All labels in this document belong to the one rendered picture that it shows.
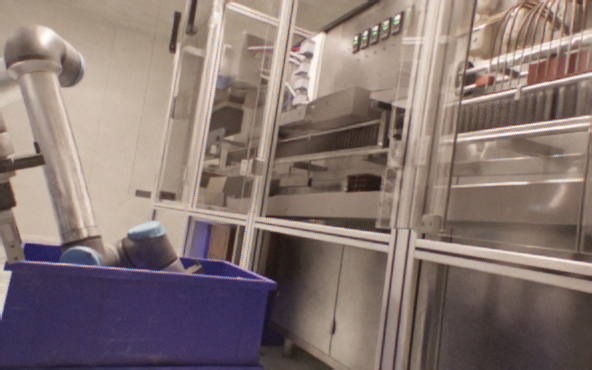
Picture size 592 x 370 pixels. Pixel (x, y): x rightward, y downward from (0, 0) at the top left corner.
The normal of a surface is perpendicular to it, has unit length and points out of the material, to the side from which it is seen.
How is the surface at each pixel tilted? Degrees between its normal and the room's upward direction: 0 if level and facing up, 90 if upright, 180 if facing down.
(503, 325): 90
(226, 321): 90
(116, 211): 90
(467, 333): 90
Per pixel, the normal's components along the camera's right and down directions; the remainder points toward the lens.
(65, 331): 0.43, 0.00
